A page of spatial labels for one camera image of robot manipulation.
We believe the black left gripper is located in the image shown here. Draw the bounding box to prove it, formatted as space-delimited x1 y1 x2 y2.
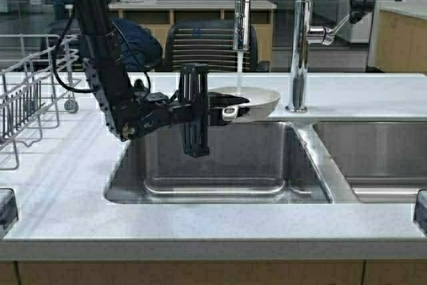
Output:
143 63 250 158

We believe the white frying pan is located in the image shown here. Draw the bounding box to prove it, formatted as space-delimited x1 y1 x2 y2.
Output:
210 86 281 123

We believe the chrome kitchen faucet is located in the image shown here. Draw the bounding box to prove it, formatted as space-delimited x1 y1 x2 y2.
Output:
233 0 349 113

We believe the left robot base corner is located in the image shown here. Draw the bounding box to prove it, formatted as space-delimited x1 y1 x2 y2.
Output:
0 188 19 239

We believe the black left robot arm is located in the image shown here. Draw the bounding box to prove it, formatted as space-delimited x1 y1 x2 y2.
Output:
72 0 250 158

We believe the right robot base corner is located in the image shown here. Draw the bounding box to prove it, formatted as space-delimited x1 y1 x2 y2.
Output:
413 189 427 235

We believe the wooden side counter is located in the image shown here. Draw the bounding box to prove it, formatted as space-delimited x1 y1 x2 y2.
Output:
375 7 426 74

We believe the left steel sink basin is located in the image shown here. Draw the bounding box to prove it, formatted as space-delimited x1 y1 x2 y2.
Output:
105 122 332 204

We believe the steel sink basin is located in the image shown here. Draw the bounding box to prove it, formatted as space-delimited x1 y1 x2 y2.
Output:
314 121 426 204
105 122 332 204

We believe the black office chair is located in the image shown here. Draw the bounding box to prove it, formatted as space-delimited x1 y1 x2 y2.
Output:
164 19 272 73

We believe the blue jacket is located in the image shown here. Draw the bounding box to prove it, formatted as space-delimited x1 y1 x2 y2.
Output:
111 17 163 72

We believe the wooden background table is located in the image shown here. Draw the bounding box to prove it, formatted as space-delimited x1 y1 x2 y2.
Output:
109 0 277 61

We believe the right steel sink basin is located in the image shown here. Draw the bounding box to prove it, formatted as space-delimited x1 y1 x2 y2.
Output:
314 121 426 204

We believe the sink cabinet front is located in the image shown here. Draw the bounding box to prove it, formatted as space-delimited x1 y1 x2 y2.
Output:
1 260 426 284

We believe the white wire dish rack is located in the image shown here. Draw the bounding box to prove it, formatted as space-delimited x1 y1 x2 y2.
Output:
1 34 80 172

